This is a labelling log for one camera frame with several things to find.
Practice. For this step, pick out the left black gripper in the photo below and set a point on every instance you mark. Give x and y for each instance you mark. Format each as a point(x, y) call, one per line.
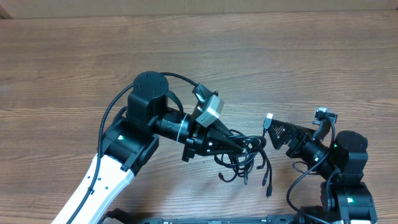
point(204, 140)

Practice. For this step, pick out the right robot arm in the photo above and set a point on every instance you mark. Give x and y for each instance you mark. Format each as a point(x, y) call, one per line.
point(339, 158)

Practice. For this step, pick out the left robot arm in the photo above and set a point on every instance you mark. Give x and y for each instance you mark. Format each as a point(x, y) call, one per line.
point(152, 111)

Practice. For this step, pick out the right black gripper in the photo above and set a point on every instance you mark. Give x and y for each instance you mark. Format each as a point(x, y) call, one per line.
point(288, 131)

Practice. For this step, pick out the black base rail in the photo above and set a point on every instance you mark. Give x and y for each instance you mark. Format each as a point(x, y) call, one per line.
point(118, 216)

